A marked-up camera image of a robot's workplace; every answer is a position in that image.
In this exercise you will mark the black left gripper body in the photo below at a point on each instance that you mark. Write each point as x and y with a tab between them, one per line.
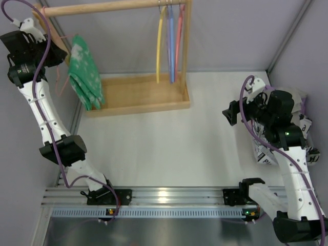
53	53

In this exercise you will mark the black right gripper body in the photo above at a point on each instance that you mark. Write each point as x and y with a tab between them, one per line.
244	107

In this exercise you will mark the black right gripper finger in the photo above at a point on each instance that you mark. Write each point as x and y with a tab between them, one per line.
234	107
231	116

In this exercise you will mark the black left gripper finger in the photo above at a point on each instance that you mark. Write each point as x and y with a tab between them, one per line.
50	44
55	57

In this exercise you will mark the green white tie-dye trousers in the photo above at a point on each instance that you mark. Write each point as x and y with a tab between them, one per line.
84	76

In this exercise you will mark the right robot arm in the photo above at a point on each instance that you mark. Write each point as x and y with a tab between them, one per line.
301	218

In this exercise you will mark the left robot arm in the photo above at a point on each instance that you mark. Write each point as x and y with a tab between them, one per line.
59	146

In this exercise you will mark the blue clothes hanger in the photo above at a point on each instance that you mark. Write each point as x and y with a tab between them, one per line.
170	43

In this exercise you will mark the coral clothes hanger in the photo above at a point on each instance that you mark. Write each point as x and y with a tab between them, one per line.
178	38

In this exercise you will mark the yellow clothes hanger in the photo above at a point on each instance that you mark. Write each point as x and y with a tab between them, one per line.
158	46

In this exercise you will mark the grey garment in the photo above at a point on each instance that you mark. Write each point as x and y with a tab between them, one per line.
299	98

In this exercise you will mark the wooden clothes rack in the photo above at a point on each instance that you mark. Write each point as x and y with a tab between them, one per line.
139	93

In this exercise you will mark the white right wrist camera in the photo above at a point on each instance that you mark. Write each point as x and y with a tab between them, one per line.
254	86

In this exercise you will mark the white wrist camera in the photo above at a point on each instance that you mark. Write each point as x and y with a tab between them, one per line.
29	27
254	86

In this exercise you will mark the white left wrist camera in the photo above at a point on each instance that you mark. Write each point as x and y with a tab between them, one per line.
29	27

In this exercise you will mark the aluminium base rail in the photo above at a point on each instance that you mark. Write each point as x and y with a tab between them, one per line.
141	196

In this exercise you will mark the light blue cable duct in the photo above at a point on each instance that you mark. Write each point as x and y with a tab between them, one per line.
129	212

